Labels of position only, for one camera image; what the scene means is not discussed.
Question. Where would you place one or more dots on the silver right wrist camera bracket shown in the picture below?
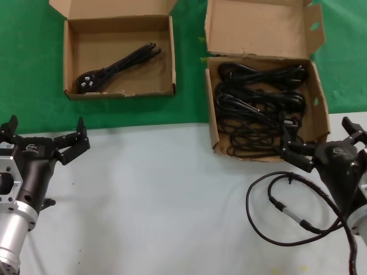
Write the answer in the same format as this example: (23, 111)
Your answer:
(364, 187)

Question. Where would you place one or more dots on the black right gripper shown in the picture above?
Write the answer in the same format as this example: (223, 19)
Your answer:
(339, 169)

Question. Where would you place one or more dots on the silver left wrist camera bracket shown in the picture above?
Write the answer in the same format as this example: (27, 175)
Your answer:
(7, 169)

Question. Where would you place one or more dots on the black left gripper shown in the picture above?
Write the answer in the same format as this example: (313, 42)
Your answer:
(35, 166)

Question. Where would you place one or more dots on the torn open cardboard box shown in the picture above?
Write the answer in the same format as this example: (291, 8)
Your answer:
(258, 28)

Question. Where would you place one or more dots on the shallow open cardboard box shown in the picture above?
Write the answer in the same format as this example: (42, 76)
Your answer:
(94, 43)

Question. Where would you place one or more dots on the green cloth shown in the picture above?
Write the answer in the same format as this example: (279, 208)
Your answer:
(28, 57)

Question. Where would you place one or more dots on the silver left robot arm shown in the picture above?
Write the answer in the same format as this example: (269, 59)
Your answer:
(11, 232)

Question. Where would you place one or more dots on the small black clamp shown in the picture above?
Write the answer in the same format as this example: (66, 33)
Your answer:
(49, 204)

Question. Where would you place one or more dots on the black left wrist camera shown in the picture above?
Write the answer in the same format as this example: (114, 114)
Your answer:
(5, 146)

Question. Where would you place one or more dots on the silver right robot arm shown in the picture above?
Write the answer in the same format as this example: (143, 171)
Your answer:
(359, 223)

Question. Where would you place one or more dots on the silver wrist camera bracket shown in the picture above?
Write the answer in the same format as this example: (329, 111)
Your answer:
(364, 187)
(7, 169)

